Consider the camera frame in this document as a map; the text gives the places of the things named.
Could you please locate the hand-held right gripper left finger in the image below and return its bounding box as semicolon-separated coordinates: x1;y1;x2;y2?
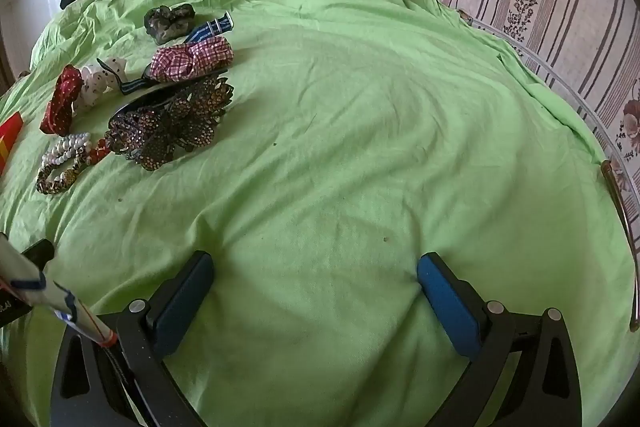
50;251;216;427

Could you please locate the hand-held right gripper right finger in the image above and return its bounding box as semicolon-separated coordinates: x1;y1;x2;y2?
416;252;583;427

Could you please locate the leopard print bracelet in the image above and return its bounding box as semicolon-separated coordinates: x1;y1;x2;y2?
36;159;81;196

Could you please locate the white pearl bracelet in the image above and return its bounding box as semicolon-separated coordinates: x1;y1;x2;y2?
40;132;93;170

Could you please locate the red and white box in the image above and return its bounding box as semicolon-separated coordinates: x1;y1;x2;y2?
0;112;25;175

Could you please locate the red polka dot scrunchie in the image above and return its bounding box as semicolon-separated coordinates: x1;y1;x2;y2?
40;64;83;135

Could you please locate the white polka dot scrunchie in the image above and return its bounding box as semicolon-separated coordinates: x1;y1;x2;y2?
72;59;128;112

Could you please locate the red plaid scrunchie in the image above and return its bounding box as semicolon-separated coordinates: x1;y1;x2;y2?
150;36;235;84

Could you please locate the black claw hair clip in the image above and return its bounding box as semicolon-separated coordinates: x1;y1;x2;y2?
104;107;178;172

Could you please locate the rhinestone hair clip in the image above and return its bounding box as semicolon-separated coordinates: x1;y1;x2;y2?
165;74;236;152

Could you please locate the green bed sheet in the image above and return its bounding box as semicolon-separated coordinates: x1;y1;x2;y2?
0;0;633;427

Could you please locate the black hair barrette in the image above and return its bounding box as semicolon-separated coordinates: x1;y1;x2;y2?
107;79;221;124

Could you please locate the camouflage scrunchie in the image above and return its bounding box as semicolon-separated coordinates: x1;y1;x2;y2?
144;2;197;46

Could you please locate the striped floral sofa cover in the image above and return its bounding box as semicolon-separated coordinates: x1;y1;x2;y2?
427;0;640;218

